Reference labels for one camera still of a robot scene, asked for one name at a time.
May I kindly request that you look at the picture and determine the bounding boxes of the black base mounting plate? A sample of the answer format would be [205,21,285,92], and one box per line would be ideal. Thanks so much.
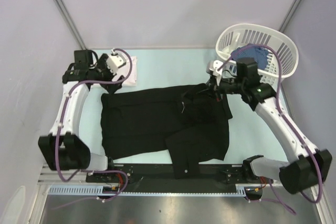
[86,164,268,202]

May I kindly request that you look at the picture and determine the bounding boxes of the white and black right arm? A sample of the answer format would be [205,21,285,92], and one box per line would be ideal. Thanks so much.
[206,58,332,194]

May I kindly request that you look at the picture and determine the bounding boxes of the blue crumpled shirt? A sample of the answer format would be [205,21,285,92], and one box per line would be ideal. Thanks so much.
[230,44,269,70]

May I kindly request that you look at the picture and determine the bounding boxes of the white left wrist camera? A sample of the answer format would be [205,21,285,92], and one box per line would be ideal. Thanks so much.
[105,49,127,76]

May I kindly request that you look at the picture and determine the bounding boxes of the white slotted cable duct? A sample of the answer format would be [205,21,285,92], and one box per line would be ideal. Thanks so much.
[48,184,262,197]

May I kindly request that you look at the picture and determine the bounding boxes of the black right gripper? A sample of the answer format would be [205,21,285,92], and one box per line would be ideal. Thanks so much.
[196,74,245,102]

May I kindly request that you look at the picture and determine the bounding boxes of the black long sleeve shirt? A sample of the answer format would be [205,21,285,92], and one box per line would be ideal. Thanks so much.
[101,83,232,179]

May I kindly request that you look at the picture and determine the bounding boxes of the white plastic laundry basket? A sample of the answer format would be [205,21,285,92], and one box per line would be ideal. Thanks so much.
[215,23,299,86]

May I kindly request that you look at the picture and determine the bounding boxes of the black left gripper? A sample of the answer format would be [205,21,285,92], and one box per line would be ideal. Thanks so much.
[89,54,125,94]

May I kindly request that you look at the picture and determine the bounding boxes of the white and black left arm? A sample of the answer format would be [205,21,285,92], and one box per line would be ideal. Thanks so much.
[38,48,133,182]

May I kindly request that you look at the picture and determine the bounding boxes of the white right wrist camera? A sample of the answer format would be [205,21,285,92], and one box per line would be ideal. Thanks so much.
[206,60,235,86]

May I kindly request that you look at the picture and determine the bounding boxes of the folded white shirt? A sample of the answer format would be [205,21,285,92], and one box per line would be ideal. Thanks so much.
[88,53,138,87]

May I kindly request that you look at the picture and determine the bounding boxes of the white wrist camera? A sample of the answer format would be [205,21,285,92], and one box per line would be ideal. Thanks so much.
[206,60,235,86]
[105,49,127,76]

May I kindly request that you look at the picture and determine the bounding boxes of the aluminium frame rail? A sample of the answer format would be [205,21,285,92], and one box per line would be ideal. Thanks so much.
[36,164,90,185]

